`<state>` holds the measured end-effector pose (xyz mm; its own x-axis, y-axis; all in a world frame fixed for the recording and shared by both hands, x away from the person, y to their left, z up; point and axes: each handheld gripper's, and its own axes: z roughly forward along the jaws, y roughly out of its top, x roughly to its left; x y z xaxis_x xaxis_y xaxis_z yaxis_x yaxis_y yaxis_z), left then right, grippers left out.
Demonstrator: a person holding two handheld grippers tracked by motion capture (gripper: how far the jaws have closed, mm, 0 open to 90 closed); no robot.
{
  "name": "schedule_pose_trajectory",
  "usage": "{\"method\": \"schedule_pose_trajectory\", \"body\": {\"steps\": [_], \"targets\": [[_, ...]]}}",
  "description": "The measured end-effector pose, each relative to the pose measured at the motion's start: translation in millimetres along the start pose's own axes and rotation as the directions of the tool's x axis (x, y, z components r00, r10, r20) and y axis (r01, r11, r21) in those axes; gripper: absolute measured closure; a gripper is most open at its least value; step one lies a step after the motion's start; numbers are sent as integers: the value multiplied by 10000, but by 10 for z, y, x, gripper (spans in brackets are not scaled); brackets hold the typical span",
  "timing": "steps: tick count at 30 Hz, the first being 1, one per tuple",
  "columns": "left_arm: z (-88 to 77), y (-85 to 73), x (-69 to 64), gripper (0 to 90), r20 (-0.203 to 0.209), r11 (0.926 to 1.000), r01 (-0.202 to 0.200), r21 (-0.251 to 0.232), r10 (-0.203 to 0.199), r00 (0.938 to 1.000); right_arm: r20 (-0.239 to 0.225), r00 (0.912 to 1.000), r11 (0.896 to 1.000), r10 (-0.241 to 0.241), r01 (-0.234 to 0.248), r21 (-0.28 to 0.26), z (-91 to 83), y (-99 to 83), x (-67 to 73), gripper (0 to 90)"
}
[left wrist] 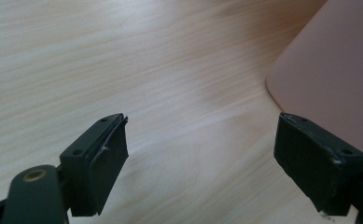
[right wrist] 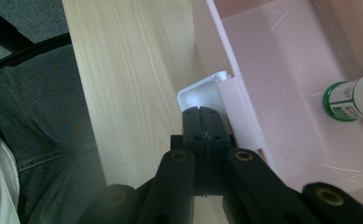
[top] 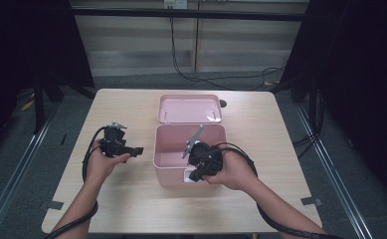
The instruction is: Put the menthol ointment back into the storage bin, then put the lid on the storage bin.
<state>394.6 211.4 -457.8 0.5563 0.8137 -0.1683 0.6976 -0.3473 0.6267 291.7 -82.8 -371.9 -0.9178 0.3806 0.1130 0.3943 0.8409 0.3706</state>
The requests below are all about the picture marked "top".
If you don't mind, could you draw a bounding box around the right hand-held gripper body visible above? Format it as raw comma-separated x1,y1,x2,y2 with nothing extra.
181,124,224,176

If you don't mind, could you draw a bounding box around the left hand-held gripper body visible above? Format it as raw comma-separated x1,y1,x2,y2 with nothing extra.
100,121,134,158

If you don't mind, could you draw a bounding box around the pink storage box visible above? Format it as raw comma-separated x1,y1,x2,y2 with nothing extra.
152,94,229,187

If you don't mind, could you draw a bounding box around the person's left hand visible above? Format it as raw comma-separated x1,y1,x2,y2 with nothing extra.
85,138,131,187

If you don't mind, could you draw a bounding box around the person's right hand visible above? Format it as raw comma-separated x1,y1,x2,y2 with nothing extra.
202,145,258,192

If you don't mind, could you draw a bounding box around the black metal stand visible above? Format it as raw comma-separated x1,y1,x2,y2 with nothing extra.
31,76,65,135

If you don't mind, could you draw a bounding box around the grey tape strip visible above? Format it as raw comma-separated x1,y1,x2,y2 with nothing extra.
45,199,65,211
299,196,323,207

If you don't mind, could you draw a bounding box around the yellow tape piece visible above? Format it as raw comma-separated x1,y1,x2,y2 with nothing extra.
20,99,36,112

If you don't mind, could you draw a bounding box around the black curtain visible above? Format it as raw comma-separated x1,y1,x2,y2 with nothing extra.
0,0,96,167
280,0,387,210

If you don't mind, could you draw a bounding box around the black horizontal bar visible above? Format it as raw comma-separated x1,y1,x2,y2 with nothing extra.
71,8,309,23

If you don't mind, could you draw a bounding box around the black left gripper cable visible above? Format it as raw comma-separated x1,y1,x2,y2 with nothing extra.
45,125,109,239

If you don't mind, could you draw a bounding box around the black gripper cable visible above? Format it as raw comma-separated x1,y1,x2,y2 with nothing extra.
45,125,109,239
210,142,344,239

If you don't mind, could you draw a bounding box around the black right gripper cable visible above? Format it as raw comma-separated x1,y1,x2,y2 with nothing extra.
210,142,344,239

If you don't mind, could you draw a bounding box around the long black floor cable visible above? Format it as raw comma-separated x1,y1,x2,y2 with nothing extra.
169,16,287,92

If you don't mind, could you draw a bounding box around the metal floor rail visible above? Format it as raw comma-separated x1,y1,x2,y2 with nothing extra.
0,109,58,239
294,106,374,239

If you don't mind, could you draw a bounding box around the bundle of black cables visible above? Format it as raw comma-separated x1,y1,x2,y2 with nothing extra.
291,89,324,160

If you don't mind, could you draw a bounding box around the white wall outlet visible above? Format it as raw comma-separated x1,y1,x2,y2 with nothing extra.
163,0,189,10

